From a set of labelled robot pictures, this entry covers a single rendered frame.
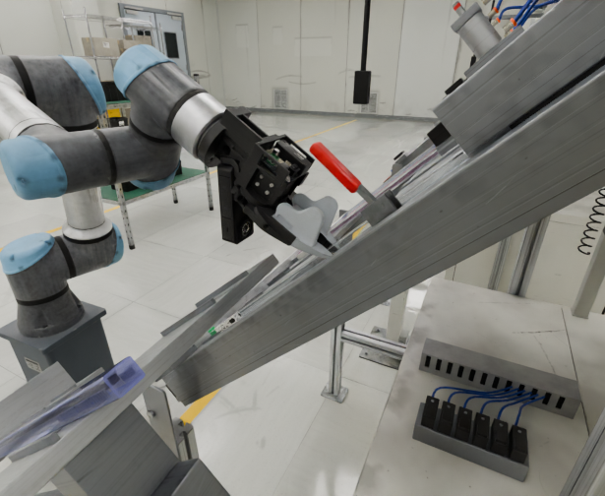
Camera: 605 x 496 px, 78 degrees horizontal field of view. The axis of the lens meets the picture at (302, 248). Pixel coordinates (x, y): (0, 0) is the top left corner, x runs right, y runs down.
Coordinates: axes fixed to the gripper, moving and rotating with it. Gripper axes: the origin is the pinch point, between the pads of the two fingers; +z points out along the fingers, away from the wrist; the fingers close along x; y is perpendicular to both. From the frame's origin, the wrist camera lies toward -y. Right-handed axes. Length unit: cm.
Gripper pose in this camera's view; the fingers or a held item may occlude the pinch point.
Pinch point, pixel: (326, 252)
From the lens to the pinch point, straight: 47.4
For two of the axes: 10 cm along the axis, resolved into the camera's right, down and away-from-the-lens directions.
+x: 4.5, -4.0, 8.0
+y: 4.9, -6.4, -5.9
